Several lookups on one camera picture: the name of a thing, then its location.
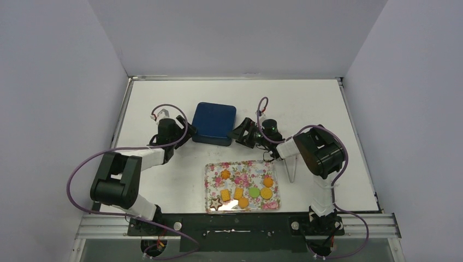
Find yellow waffle round cookie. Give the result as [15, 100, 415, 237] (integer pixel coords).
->
[260, 187, 273, 200]

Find orange round cookie bottom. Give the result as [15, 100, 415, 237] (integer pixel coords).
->
[238, 197, 249, 209]

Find green round cookie lower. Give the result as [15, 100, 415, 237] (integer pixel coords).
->
[248, 187, 260, 199]

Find square cracker right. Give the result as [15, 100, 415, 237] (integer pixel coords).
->
[233, 187, 244, 200]

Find orange flower cookie middle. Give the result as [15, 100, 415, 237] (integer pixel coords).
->
[220, 170, 231, 180]

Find star chocolate cookie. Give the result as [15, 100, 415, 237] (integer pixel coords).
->
[209, 197, 223, 211]

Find pink cat paw tongs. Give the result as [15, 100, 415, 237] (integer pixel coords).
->
[283, 156, 298, 183]

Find purple cable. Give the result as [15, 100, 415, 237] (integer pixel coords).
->
[256, 96, 370, 260]
[66, 104, 200, 260]

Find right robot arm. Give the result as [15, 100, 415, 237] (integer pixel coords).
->
[227, 117, 348, 234]

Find square cracker left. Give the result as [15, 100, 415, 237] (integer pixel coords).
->
[220, 189, 231, 203]

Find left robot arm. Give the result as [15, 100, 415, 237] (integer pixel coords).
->
[90, 115, 197, 235]

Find floral rectangular tray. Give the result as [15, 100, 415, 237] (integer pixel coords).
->
[204, 160, 281, 213]

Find dark blue square box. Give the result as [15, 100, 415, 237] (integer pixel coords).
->
[192, 134, 232, 147]

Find square cracker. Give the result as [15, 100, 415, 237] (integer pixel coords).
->
[233, 187, 244, 200]
[220, 189, 231, 203]

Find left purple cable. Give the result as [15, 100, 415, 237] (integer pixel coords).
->
[66, 104, 200, 260]

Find dark blue box lid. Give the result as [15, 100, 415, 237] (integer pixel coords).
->
[192, 102, 236, 140]

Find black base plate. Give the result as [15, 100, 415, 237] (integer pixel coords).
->
[127, 212, 345, 253]

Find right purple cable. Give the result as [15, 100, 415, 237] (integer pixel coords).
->
[256, 96, 370, 260]

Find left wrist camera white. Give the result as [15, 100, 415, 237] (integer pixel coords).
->
[150, 108, 170, 122]

